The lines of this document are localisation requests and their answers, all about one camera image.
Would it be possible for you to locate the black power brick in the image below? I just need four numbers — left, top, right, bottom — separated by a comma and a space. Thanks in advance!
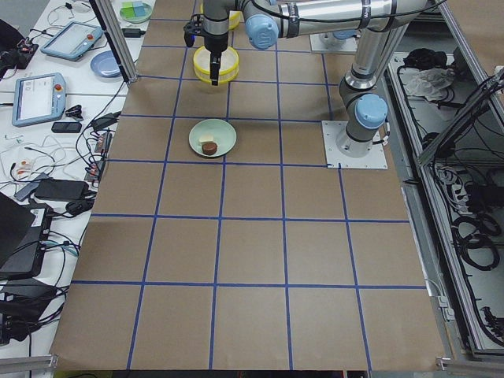
34, 179, 88, 202

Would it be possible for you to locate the near teach pendant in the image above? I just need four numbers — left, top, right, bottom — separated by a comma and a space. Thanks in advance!
12, 72, 66, 127

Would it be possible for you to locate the middle yellow bamboo steamer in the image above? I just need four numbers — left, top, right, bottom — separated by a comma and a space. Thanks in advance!
193, 46, 239, 84

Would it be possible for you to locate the green glass bowl with sponges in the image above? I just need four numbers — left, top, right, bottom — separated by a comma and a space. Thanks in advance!
119, 1, 153, 24

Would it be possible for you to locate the yellow bamboo steamer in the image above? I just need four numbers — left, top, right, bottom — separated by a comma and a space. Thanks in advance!
202, 7, 241, 35
193, 46, 239, 84

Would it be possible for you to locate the teach pendant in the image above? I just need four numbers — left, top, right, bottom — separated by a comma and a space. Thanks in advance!
40, 21, 103, 61
12, 72, 66, 127

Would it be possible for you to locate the far yellow bamboo steamer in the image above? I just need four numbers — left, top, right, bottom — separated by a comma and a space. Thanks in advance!
202, 7, 241, 35

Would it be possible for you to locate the black laptop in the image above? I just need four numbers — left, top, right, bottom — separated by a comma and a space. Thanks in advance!
1, 195, 53, 280

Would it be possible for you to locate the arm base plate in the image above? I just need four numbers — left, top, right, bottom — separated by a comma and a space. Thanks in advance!
321, 120, 387, 169
309, 30, 359, 54

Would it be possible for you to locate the black power adapter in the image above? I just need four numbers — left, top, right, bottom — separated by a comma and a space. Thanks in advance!
121, 28, 146, 39

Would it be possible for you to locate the light green plate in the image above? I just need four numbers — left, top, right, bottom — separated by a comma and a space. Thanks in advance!
188, 119, 237, 158

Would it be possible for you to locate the blue plate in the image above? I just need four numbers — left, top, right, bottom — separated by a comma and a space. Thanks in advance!
90, 50, 121, 78

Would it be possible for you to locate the far teach pendant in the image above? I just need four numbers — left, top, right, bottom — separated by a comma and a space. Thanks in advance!
40, 21, 103, 61

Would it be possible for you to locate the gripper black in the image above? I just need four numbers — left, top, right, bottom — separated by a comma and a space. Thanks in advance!
183, 13, 228, 85

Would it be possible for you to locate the aluminium frame post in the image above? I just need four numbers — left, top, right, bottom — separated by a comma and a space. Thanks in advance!
90, 0, 138, 85

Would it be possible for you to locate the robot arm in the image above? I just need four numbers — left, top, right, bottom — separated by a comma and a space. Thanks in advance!
183, 0, 428, 158

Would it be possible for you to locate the brown chocolate bun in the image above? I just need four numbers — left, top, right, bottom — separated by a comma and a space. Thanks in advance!
202, 142, 218, 156

